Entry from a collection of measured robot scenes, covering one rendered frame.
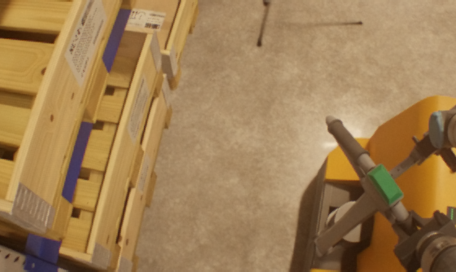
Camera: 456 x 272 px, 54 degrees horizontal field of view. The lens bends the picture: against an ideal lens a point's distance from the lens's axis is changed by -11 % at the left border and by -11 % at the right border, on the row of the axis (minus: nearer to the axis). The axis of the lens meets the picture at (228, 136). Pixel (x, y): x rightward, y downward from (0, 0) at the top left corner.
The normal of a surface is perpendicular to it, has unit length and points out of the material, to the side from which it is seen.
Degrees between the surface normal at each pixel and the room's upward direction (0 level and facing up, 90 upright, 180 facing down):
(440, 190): 14
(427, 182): 45
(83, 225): 0
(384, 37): 0
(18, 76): 0
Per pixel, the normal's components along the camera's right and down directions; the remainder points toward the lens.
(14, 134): 0.00, -0.37
